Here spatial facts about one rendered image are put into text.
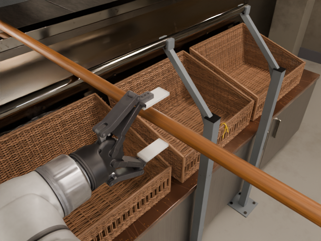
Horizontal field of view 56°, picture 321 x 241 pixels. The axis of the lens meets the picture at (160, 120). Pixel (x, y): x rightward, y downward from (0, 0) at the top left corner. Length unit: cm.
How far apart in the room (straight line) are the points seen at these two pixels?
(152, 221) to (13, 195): 78
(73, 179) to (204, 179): 80
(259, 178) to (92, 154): 28
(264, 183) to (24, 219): 36
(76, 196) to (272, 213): 165
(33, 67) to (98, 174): 77
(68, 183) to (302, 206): 36
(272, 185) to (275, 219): 149
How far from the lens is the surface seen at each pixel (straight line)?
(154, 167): 126
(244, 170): 53
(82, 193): 50
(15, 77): 120
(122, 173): 61
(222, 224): 191
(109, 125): 51
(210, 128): 104
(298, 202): 52
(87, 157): 51
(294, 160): 240
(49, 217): 46
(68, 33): 124
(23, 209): 46
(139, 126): 131
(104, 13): 131
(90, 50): 132
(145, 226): 118
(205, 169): 118
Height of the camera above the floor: 158
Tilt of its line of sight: 38 degrees down
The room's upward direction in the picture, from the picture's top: straight up
